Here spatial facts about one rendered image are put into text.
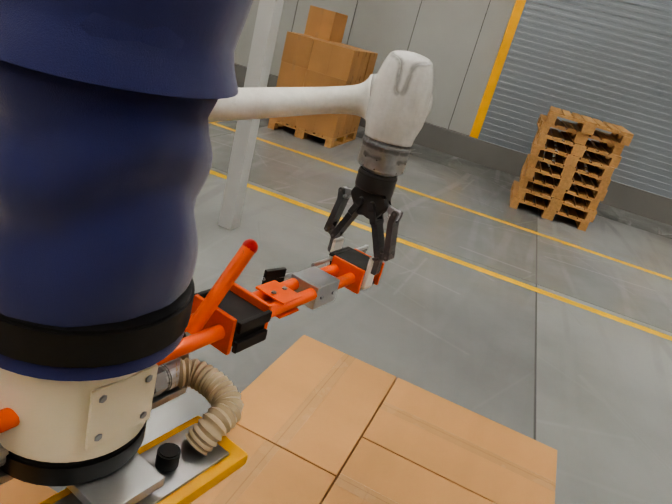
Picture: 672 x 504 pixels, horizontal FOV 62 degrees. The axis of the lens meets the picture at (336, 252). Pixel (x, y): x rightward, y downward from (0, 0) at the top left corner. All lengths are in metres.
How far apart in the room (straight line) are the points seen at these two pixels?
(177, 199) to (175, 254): 0.05
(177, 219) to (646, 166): 10.00
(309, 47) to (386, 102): 7.16
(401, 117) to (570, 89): 9.19
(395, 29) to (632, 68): 3.85
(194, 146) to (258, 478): 1.21
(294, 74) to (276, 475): 7.02
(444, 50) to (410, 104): 9.40
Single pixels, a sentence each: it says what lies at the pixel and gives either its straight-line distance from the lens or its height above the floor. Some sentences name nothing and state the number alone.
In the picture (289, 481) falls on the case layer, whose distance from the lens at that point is 1.63.
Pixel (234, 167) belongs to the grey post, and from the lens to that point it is 4.32.
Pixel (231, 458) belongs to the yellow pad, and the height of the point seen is 1.14.
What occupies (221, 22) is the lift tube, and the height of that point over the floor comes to 1.66.
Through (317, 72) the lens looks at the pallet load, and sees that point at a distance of 8.09.
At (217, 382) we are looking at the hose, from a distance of 0.80.
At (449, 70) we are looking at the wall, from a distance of 10.37.
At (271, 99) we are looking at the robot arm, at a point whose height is 1.51.
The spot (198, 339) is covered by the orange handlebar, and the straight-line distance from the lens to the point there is 0.79.
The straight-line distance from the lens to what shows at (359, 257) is 1.13.
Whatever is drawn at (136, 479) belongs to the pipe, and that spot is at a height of 1.17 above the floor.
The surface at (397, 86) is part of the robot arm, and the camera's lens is 0.99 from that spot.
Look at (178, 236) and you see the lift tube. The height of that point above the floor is 1.47.
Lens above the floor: 1.69
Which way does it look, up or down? 22 degrees down
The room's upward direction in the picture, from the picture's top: 15 degrees clockwise
